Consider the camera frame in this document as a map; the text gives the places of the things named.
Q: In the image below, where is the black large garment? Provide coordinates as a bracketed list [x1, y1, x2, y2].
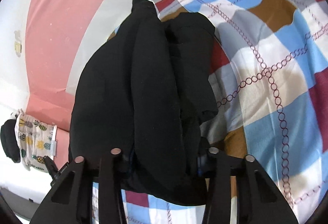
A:
[69, 0, 218, 206]

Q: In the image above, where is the pineapple print storage box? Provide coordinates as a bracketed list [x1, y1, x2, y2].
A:
[15, 110, 57, 173]

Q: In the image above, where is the black folded garment in box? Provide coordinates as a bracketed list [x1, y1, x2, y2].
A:
[1, 119, 21, 163]

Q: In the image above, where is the plaid checkered bed sheet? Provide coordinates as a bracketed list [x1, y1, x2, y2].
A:
[89, 0, 328, 224]

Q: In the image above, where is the white wall socket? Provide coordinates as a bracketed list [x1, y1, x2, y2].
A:
[14, 30, 22, 57]

